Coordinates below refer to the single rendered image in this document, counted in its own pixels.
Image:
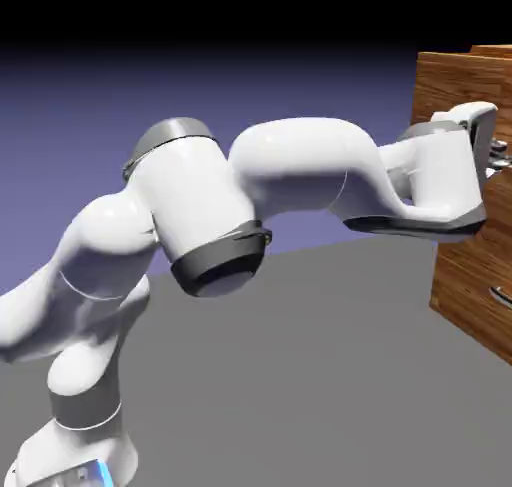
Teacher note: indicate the wooden cabinet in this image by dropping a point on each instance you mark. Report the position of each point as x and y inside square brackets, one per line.
[464, 279]

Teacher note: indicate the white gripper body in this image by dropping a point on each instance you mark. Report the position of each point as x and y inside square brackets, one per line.
[482, 135]

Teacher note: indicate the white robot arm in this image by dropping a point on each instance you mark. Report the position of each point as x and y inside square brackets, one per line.
[192, 183]

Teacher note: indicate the wooden drawer front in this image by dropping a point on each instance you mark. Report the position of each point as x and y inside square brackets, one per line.
[452, 83]
[464, 279]

